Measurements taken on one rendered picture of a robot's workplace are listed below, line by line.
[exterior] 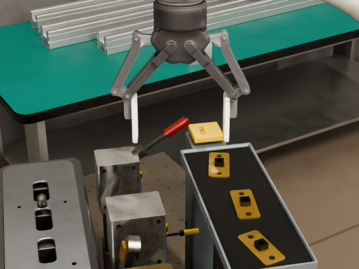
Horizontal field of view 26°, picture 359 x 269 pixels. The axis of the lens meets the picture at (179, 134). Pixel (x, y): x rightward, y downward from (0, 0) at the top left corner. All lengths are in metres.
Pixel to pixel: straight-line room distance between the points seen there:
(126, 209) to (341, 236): 1.92
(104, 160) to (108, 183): 0.05
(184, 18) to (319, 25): 2.31
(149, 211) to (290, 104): 2.41
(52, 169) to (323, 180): 2.01
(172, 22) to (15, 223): 0.67
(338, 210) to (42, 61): 1.38
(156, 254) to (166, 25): 0.52
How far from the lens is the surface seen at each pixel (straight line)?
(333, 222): 3.31
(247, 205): 1.33
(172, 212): 2.10
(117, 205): 1.42
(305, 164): 3.66
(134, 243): 1.34
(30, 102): 2.72
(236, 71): 1.12
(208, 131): 1.55
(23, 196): 1.67
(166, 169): 2.28
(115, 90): 1.13
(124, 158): 1.65
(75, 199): 1.64
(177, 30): 1.07
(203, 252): 1.68
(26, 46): 3.16
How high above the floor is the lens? 1.93
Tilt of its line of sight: 30 degrees down
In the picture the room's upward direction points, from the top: straight up
